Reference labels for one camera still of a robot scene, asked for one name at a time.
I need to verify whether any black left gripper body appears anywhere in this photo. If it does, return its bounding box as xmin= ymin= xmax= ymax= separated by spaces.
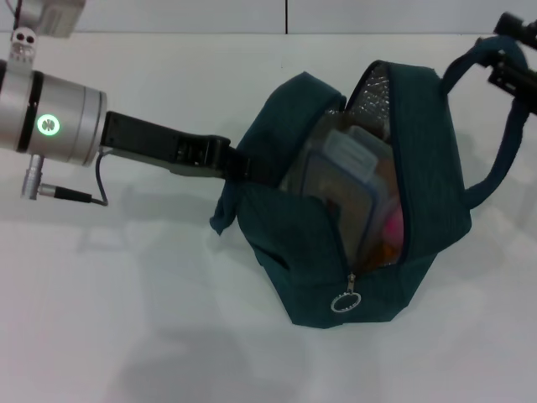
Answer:
xmin=99 ymin=110 xmax=233 ymax=181

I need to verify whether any clear blue-rimmed lunch box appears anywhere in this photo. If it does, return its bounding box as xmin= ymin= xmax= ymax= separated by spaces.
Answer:
xmin=288 ymin=124 xmax=404 ymax=270

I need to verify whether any dark teal fabric lunch bag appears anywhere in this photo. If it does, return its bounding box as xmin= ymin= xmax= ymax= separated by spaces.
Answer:
xmin=209 ymin=34 xmax=530 ymax=332

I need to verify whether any pink peach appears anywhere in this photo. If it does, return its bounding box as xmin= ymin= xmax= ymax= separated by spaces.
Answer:
xmin=384 ymin=208 xmax=407 ymax=249

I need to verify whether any yellow banana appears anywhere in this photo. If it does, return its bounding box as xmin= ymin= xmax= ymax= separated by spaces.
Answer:
xmin=364 ymin=237 xmax=402 ymax=264

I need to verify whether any left arm connector cable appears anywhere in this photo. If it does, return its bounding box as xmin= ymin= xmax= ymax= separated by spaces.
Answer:
xmin=19 ymin=152 xmax=111 ymax=208

